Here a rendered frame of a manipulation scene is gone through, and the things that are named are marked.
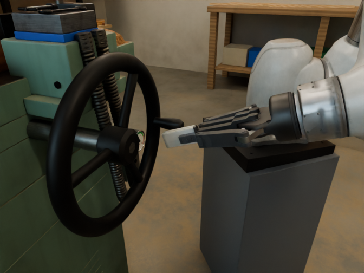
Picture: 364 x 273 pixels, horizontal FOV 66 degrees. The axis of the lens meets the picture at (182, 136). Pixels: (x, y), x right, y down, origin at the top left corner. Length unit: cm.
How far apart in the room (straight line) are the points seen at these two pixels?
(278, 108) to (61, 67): 34
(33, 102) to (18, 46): 9
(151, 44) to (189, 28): 63
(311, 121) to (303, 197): 54
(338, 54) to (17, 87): 73
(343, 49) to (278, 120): 45
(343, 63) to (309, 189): 37
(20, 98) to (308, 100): 45
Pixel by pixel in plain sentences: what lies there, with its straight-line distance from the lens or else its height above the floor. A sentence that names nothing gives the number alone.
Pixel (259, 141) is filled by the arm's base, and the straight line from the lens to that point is 82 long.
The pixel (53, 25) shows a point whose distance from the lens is 50.
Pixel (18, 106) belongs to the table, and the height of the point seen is 86.
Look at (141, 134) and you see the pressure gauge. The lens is 79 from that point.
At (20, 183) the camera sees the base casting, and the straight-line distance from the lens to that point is 58.
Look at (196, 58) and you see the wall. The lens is 391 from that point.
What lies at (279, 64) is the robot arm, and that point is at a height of 86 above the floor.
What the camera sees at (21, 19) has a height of 99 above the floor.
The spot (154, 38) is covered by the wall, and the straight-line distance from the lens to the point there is 416.
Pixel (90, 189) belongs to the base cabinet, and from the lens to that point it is 75.
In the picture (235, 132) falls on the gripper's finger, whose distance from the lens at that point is 43.
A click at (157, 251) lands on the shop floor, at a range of 135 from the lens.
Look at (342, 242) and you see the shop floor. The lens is 156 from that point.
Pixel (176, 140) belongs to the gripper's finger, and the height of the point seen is 79.
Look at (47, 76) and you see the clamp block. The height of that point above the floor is 91.
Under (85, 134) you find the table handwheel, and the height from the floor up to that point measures 82.
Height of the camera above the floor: 104
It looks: 28 degrees down
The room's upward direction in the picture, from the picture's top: straight up
